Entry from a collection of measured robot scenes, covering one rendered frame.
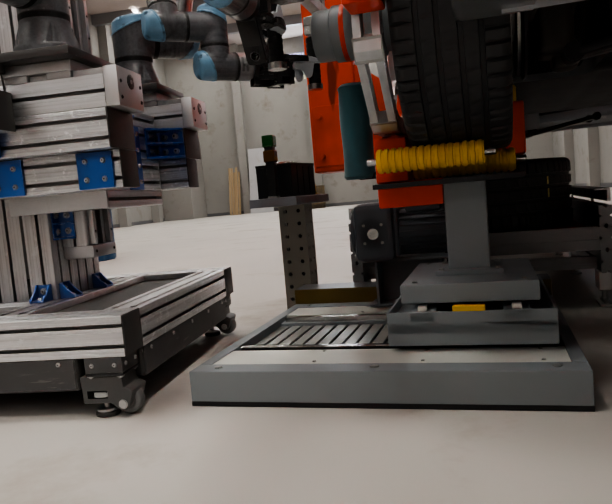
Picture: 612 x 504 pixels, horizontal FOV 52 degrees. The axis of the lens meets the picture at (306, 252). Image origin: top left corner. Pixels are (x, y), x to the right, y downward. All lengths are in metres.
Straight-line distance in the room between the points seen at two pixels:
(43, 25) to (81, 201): 0.42
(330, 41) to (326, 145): 0.57
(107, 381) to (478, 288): 0.83
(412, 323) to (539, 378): 0.30
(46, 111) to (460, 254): 1.03
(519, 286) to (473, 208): 0.24
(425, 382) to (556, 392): 0.24
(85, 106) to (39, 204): 0.33
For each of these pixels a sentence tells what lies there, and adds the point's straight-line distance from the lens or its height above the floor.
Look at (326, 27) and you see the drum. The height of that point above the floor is 0.85.
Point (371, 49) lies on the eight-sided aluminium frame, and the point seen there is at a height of 0.74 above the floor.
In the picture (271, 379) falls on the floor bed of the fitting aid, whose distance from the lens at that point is 1.37.
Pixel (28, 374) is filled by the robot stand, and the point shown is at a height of 0.11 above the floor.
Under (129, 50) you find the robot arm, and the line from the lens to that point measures 2.07.
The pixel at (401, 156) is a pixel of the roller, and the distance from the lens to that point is 1.48.
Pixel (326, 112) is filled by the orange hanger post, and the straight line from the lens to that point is 2.13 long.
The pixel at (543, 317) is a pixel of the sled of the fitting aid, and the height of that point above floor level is 0.15.
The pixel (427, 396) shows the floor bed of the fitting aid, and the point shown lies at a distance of 1.30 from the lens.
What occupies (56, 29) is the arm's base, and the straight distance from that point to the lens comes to 1.62.
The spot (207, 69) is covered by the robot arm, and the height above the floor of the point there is 0.79.
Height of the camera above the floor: 0.44
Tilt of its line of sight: 5 degrees down
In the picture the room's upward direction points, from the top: 5 degrees counter-clockwise
